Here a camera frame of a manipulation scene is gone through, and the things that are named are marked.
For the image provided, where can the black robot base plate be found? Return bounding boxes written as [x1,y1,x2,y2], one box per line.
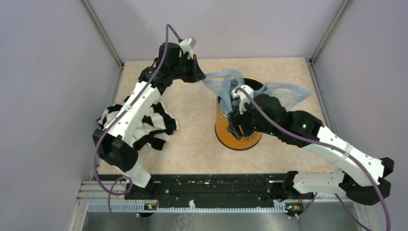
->
[125,173,314,208]

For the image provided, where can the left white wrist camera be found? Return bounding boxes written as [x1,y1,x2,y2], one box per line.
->
[179,37,197,59]

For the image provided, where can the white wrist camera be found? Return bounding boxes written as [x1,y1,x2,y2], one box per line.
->
[179,37,197,59]
[231,85,254,115]

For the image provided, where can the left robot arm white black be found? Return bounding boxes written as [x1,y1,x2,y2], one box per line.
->
[93,37,205,199]

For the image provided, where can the orange gold-rimmed trash bin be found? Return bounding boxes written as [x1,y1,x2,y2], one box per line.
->
[215,77,264,151]

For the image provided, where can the left aluminium corner post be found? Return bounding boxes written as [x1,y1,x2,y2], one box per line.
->
[80,0,124,69]

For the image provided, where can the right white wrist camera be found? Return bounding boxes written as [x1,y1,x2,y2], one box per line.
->
[231,85,254,115]

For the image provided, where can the right aluminium corner post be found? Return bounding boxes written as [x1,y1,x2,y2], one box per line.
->
[309,0,353,66]

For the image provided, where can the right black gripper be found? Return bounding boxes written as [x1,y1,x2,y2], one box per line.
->
[227,98,279,140]

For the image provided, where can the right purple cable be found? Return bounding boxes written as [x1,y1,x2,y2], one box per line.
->
[236,87,392,231]

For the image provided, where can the black white striped cloth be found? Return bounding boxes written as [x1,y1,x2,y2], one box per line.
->
[97,96,180,151]

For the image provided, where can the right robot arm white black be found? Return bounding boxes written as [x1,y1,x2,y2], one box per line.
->
[228,91,394,205]

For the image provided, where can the aluminium frame rail front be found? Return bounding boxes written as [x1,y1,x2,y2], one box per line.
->
[77,181,353,202]

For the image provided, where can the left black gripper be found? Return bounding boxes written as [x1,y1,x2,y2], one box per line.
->
[170,54,205,83]

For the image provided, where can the aluminium corner post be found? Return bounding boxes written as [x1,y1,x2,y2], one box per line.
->
[80,0,124,69]
[309,0,353,66]

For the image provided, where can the translucent blue plastic trash bag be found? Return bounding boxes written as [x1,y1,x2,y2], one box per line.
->
[203,69,312,115]

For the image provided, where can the white toothed cable duct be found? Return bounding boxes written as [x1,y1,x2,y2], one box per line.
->
[88,200,287,213]

